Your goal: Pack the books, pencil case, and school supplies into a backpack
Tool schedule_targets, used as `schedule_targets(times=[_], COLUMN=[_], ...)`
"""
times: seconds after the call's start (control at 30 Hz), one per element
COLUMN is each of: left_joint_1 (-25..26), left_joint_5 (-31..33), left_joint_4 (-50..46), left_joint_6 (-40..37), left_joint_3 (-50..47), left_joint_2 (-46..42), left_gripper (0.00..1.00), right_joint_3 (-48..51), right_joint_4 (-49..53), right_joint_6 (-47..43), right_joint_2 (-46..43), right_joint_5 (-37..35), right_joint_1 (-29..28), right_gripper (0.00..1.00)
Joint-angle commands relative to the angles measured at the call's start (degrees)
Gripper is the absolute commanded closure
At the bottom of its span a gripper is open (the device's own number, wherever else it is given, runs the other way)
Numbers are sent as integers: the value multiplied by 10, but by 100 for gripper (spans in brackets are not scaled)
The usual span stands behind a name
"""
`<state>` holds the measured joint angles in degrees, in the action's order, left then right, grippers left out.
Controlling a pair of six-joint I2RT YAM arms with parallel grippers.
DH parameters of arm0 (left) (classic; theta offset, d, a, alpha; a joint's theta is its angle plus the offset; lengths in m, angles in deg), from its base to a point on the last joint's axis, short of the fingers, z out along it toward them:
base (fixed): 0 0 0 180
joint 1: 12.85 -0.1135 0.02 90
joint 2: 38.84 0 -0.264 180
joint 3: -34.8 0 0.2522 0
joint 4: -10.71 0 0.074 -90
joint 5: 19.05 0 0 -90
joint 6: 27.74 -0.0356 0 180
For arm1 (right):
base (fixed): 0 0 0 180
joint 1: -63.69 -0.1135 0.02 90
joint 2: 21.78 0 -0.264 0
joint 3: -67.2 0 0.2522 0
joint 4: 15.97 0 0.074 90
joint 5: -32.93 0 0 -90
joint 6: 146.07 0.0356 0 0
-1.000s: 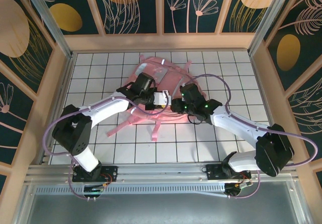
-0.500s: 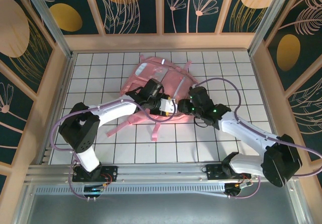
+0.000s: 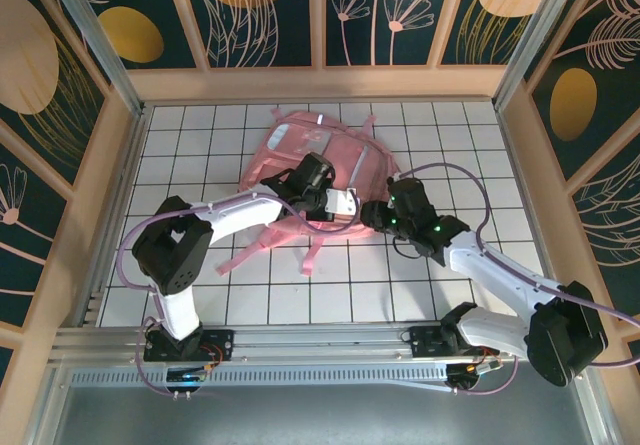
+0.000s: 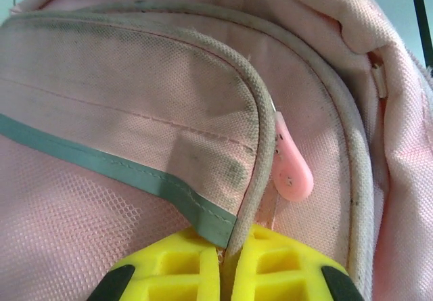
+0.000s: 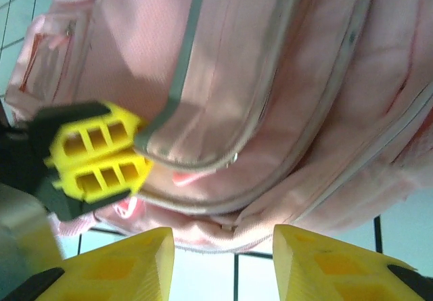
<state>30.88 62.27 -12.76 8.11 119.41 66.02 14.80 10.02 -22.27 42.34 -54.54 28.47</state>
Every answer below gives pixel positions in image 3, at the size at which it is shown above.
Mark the aluminium mounting rail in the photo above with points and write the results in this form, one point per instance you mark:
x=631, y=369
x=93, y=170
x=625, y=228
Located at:
x=320, y=337

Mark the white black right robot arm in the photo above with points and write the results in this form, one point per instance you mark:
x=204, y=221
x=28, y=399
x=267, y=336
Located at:
x=500, y=265

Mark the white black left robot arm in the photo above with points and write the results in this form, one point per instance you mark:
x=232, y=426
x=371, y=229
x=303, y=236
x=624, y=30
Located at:
x=240, y=215

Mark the pink backpack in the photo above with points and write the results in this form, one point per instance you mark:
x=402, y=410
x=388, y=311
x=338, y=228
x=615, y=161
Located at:
x=345, y=155

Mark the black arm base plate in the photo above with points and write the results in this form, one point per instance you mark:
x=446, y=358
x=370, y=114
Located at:
x=220, y=342
x=425, y=340

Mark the grey metal panel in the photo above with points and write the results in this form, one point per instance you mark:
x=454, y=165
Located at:
x=320, y=417

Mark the aluminium corner post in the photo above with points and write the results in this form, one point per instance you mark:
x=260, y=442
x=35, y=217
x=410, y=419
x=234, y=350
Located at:
x=537, y=35
x=95, y=35

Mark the aluminium side rail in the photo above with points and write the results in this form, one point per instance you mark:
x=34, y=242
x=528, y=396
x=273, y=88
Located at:
x=535, y=190
x=115, y=190

